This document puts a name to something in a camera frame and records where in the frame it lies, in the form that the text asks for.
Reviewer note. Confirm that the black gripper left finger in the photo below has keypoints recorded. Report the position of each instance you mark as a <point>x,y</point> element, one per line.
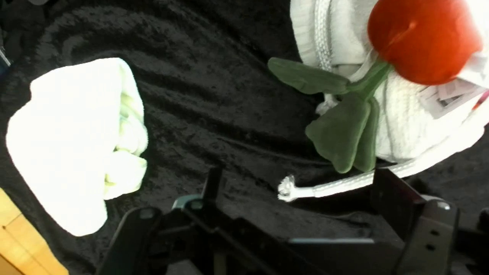
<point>168,238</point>

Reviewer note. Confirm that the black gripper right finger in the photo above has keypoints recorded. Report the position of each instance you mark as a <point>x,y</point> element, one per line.
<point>432,238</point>

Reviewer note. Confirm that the cream cloth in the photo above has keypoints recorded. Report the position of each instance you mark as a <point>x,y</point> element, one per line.
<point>70,142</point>

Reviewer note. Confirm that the plush radish toy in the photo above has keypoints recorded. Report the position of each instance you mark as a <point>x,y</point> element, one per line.
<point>422,39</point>

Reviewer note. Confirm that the black velvet tablecloth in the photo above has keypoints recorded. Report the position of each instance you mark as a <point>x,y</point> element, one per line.
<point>214,91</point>

